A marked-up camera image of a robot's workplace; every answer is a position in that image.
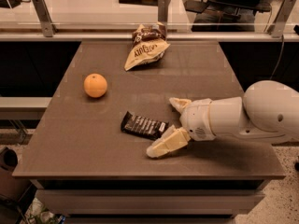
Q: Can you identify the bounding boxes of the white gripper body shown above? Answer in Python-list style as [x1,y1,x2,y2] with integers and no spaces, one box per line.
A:
[179,99,216,141]

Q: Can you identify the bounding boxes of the person in dark clothes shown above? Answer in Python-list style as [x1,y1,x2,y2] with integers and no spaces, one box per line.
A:
[192,0,261,32]

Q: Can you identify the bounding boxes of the horizontal metal rail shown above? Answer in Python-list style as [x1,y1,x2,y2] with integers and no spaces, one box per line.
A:
[0,32,299,42]

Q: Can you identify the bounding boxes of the metal rail bracket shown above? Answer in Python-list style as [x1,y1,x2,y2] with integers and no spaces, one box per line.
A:
[158,0,170,31]
[32,0,57,37]
[267,0,297,38]

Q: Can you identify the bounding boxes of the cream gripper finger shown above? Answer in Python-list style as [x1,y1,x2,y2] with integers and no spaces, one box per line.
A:
[169,97,192,113]
[147,125,191,158]

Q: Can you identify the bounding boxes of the right metal rail bracket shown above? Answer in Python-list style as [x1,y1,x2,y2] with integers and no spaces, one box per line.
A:
[267,0,297,38]

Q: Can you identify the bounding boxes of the dark chocolate rxbar wrapper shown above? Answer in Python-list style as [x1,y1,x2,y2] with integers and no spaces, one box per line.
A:
[121,112,169,140]

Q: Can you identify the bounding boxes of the left metal rail bracket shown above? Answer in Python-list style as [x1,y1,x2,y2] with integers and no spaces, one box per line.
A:
[32,0,57,37]

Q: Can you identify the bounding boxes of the middle metal rail bracket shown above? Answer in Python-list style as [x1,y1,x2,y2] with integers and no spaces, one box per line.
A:
[158,0,170,31]

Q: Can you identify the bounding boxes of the orange fruit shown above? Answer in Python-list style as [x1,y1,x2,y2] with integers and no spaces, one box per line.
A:
[83,73,107,98]

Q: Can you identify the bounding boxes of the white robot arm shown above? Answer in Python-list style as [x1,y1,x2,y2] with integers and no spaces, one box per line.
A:
[147,80,299,158]

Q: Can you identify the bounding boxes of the brown and cream chip bag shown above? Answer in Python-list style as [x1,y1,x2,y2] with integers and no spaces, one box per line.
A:
[124,22,169,71]

